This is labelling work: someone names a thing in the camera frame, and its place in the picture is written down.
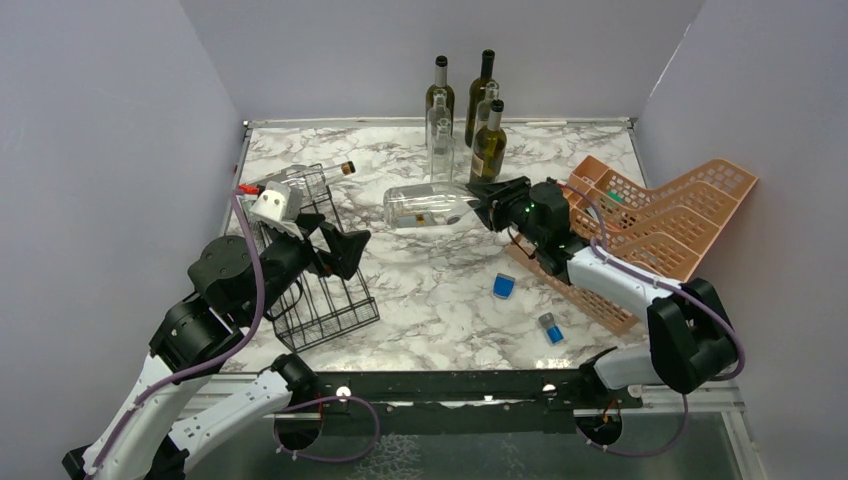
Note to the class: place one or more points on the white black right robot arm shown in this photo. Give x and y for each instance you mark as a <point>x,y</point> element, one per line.
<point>690,338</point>

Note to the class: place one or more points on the blue grey small bottle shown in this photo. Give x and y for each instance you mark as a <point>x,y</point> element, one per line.
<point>549,325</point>

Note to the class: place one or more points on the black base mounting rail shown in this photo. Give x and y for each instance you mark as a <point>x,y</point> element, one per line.
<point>357,404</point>

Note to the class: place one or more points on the black wire wine rack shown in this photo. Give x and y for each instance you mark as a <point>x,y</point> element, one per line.
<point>315,310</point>

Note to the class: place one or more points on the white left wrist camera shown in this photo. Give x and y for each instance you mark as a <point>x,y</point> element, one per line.
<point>278,206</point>

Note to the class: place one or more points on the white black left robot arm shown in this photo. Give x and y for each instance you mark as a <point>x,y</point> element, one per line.
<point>234,284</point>

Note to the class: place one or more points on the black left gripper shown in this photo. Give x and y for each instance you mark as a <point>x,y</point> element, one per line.
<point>347,248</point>

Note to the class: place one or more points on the green bottle black capsule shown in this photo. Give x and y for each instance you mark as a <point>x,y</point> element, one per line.
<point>477,91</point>

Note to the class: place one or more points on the peach plastic stacked organizer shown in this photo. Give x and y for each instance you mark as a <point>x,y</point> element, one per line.
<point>666,230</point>

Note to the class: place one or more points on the clear glass bottle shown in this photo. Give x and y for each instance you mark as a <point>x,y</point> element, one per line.
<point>483,107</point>
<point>441,151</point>
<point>438,111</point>

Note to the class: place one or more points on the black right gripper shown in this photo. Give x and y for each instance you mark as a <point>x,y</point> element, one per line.
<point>500,194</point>

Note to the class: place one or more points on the green bottle silver capsule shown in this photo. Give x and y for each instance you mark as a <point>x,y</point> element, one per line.
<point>441,82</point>
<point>489,147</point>

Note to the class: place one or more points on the clear bottle cork stopper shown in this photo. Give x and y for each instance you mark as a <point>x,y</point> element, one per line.
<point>311,180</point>
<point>427,205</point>

